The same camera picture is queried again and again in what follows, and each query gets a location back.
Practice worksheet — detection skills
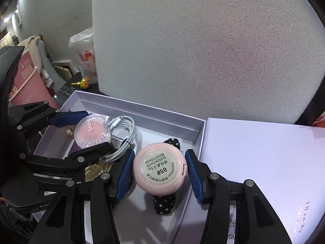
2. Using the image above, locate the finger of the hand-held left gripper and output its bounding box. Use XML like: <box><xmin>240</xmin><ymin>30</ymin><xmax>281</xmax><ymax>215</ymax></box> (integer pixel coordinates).
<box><xmin>20</xmin><ymin>142</ymin><xmax>115</xmax><ymax>181</ymax></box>
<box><xmin>8</xmin><ymin>101</ymin><xmax>89</xmax><ymax>133</ymax></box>

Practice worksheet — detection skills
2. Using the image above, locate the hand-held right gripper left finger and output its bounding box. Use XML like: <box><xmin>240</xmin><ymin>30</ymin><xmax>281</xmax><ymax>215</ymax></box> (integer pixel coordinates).
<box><xmin>27</xmin><ymin>149</ymin><xmax>136</xmax><ymax>244</ymax></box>

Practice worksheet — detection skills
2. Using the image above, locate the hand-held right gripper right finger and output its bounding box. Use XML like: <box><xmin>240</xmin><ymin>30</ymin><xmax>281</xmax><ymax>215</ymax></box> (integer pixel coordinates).
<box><xmin>184</xmin><ymin>149</ymin><xmax>292</xmax><ymax>244</ymax></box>

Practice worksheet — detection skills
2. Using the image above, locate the purple card packet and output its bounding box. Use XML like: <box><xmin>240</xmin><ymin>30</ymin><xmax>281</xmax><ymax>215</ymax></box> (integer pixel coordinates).
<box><xmin>67</xmin><ymin>142</ymin><xmax>84</xmax><ymax>158</ymax></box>

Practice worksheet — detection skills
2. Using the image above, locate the brown decorated hair clip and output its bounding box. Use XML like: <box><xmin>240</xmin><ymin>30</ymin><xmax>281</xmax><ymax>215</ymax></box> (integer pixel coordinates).
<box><xmin>65</xmin><ymin>124</ymin><xmax>77</xmax><ymax>139</ymax></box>

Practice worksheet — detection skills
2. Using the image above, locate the cream hair claw clip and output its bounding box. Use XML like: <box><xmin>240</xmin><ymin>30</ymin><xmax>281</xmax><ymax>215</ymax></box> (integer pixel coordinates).
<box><xmin>84</xmin><ymin>163</ymin><xmax>112</xmax><ymax>182</ymax></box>

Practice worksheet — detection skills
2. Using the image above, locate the pink blush clear case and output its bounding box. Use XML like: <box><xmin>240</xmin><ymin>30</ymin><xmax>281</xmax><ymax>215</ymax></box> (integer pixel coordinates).
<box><xmin>74</xmin><ymin>114</ymin><xmax>112</xmax><ymax>149</ymax></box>

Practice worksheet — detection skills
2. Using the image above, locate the pink round compact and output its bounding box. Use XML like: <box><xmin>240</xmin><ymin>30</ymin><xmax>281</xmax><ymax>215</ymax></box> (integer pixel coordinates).
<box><xmin>133</xmin><ymin>142</ymin><xmax>188</xmax><ymax>194</ymax></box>

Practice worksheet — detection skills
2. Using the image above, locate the black polka dot scrunchie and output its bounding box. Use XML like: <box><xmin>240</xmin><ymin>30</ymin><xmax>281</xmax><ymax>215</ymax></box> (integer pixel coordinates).
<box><xmin>129</xmin><ymin>137</ymin><xmax>182</xmax><ymax>215</ymax></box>

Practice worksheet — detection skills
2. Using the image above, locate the white charging cable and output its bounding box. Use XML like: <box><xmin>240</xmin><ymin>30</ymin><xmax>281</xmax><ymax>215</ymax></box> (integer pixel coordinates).
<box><xmin>102</xmin><ymin>115</ymin><xmax>139</xmax><ymax>162</ymax></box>

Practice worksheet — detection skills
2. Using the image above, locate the lavender gift box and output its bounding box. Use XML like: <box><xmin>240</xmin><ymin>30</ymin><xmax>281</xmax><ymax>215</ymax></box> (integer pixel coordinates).
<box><xmin>33</xmin><ymin>90</ymin><xmax>325</xmax><ymax>244</ymax></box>

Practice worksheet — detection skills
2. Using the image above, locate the wrapped lollipop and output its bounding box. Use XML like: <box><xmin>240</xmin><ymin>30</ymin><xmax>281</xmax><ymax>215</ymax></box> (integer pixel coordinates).
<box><xmin>72</xmin><ymin>78</ymin><xmax>89</xmax><ymax>90</ymax></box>

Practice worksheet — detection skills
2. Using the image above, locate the pink paper cup panda print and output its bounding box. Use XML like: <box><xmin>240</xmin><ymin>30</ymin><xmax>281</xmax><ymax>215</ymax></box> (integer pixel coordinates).
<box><xmin>11</xmin><ymin>69</ymin><xmax>56</xmax><ymax>110</ymax></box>

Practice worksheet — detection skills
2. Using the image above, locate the red plaid scarf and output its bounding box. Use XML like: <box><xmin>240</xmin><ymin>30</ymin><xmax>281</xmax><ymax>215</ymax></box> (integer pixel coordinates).
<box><xmin>41</xmin><ymin>71</ymin><xmax>55</xmax><ymax>94</ymax></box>

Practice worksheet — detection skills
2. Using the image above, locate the grey chair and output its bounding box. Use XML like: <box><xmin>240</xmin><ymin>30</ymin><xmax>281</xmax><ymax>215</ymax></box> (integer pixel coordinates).
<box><xmin>38</xmin><ymin>41</ymin><xmax>66</xmax><ymax>87</ymax></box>

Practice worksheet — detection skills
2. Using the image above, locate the white plastic bag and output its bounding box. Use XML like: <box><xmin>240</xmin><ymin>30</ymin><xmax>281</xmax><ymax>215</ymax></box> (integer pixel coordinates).
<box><xmin>69</xmin><ymin>27</ymin><xmax>98</xmax><ymax>84</ymax></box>

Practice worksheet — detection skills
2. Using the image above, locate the beige fleece blanket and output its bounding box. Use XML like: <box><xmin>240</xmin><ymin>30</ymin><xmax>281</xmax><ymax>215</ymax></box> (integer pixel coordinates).
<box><xmin>16</xmin><ymin>36</ymin><xmax>43</xmax><ymax>66</ymax></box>

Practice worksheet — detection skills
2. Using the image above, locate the white foam board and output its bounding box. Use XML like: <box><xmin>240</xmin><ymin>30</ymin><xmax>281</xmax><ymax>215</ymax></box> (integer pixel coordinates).
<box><xmin>91</xmin><ymin>0</ymin><xmax>325</xmax><ymax>126</ymax></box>

